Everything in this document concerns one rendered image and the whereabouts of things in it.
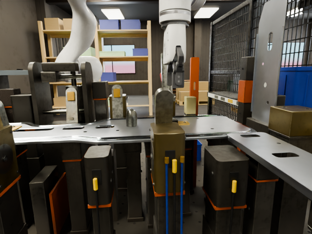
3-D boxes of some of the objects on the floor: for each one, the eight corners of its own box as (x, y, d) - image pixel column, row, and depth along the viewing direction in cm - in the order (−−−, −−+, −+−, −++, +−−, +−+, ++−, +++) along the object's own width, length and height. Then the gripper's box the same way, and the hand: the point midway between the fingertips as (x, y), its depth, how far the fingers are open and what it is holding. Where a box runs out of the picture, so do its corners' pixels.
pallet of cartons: (216, 104, 740) (217, 82, 724) (177, 105, 739) (177, 82, 723) (209, 101, 832) (209, 81, 816) (174, 101, 830) (174, 81, 814)
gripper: (198, 13, 49) (196, 88, 53) (181, 28, 66) (181, 84, 70) (165, 13, 48) (166, 89, 52) (157, 28, 65) (158, 85, 69)
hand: (174, 83), depth 61 cm, fingers open, 8 cm apart
